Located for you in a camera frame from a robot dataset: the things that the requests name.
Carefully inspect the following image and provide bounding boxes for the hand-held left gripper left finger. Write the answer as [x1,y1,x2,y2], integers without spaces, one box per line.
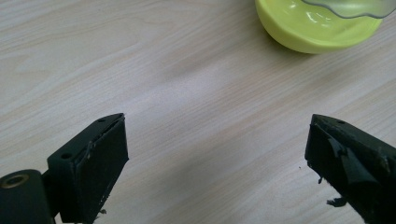
[47,112,130,224]

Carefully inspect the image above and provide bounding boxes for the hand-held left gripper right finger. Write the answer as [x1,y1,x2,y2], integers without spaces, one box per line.
[304,113,396,224]

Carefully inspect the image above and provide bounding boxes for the yellow-green plastic bowl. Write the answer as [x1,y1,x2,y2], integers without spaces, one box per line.
[254,0,384,55]

